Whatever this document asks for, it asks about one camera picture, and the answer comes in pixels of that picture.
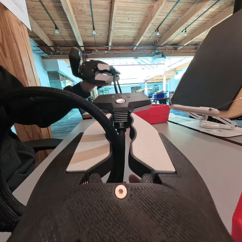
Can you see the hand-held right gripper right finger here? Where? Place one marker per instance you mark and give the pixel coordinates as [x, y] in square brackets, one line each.
[151, 149]

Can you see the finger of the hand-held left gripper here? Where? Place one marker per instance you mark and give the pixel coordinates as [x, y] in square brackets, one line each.
[103, 79]
[104, 67]

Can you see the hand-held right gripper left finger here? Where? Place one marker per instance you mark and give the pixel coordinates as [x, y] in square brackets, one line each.
[87, 151]

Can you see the red plastic bin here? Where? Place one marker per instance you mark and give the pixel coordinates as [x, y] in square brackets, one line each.
[155, 114]

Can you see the black switch hub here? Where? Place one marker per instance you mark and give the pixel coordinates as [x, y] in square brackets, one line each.
[140, 100]

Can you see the red bin with black divider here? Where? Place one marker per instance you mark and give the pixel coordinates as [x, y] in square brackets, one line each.
[238, 223]

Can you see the person's left forearm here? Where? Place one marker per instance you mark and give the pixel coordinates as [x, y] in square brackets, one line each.
[75, 90]

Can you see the grey desk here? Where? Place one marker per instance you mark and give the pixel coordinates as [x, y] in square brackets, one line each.
[208, 160]

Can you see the person's left hand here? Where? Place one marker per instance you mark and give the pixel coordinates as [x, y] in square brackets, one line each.
[88, 87]

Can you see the person's right hand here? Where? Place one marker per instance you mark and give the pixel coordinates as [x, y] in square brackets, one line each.
[134, 179]

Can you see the black chair armrest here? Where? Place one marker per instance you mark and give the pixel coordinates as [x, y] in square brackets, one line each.
[43, 143]

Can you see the ceiling projector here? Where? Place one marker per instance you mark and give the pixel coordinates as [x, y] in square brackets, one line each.
[158, 56]

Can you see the white board stand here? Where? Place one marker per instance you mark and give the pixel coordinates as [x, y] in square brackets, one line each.
[192, 109]

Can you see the person's black clothing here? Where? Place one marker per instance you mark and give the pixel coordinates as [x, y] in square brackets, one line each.
[15, 160]

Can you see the white paper notice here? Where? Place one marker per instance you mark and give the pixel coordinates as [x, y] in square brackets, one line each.
[17, 9]

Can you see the wooden post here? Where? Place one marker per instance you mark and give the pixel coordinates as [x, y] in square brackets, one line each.
[17, 56]

